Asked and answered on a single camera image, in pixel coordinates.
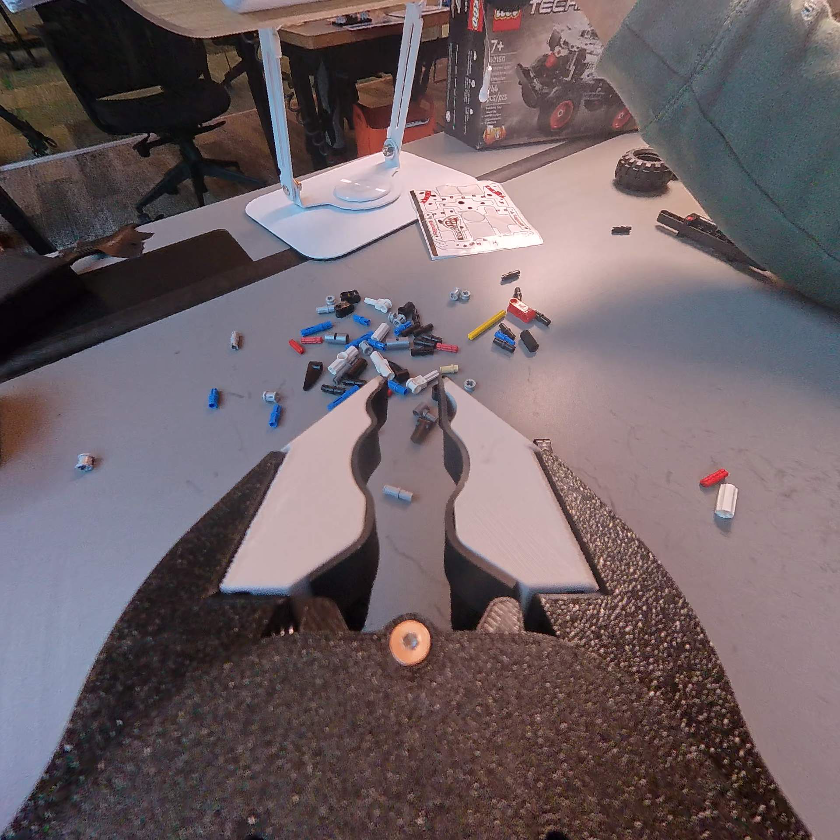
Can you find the black desk pad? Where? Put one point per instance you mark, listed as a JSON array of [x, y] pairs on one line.
[[158, 282]]

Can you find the pile of small toy pieces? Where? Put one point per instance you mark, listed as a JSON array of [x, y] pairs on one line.
[[381, 344]]

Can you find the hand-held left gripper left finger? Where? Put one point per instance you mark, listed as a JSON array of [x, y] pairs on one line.
[[295, 525]]

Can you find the black office chair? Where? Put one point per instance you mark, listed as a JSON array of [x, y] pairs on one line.
[[158, 92]]

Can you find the blue toy pin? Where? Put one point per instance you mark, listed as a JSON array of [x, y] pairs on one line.
[[214, 397], [274, 415]]

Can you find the grey desk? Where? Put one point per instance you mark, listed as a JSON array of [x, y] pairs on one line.
[[656, 394]]

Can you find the red toy pin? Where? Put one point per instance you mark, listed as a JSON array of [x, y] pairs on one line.
[[714, 477]]

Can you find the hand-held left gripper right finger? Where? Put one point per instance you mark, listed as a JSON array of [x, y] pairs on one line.
[[525, 525]]

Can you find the white black toy truck model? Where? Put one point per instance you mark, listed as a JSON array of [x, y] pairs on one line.
[[709, 239]]

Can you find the orange box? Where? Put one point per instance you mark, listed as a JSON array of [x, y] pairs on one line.
[[394, 125]]

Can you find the wooden table with black legs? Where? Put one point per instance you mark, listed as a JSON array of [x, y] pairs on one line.
[[355, 29]]

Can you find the white toy sleeve piece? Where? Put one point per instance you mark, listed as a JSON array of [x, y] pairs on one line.
[[726, 500]]

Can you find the toy truck set box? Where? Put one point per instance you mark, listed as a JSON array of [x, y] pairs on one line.
[[538, 79]]

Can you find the black toy tyre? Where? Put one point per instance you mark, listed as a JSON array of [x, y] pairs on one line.
[[643, 171]]

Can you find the dark grey toy connector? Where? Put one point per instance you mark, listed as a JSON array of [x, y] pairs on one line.
[[423, 423]]

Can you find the sticker sheet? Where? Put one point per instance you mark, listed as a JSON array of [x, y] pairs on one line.
[[475, 219]]

